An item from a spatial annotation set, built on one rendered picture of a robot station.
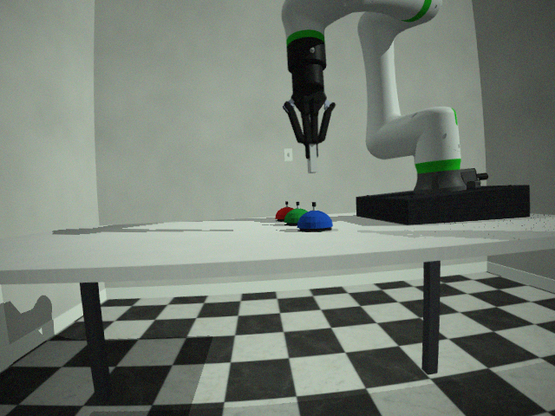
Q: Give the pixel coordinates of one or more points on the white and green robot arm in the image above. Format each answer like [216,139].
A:
[430,135]

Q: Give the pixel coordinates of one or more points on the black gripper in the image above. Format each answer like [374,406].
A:
[308,96]

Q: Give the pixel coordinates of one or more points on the green dome bell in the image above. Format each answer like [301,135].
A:
[293,216]

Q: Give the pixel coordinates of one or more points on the blue dome bell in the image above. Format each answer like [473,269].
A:
[314,220]

